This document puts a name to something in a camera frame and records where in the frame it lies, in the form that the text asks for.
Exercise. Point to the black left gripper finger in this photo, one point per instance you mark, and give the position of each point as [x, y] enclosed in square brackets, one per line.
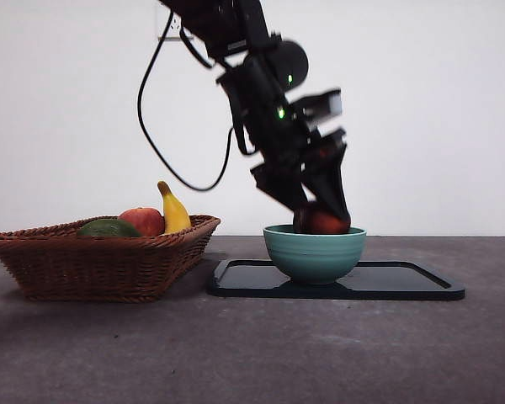
[332, 189]
[284, 187]

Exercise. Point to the dark red plum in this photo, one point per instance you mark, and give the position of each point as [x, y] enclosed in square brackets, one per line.
[320, 223]

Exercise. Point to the teal ribbed bowl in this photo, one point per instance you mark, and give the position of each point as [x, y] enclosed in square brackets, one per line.
[315, 256]

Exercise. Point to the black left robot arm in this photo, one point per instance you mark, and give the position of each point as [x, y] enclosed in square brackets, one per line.
[244, 84]

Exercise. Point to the black rectangular tray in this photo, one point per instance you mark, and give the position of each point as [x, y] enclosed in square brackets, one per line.
[244, 282]

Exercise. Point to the yellow banana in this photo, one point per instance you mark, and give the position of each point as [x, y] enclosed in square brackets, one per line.
[174, 214]

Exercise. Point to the red apple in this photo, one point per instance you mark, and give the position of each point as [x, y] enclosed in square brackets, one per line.
[145, 221]

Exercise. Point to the green avocado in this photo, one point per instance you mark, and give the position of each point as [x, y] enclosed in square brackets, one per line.
[105, 229]

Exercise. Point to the brown wicker basket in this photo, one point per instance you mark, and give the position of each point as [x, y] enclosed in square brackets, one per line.
[88, 269]

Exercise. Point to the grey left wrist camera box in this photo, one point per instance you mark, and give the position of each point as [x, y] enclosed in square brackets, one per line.
[320, 103]

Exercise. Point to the white wall socket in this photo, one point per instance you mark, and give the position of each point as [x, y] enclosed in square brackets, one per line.
[174, 31]

